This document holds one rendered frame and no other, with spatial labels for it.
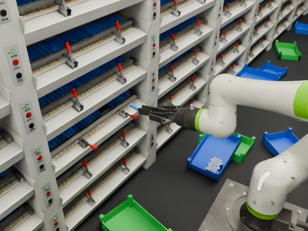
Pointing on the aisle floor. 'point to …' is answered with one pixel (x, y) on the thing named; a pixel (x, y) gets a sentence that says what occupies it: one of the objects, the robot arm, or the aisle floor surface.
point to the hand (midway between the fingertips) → (146, 110)
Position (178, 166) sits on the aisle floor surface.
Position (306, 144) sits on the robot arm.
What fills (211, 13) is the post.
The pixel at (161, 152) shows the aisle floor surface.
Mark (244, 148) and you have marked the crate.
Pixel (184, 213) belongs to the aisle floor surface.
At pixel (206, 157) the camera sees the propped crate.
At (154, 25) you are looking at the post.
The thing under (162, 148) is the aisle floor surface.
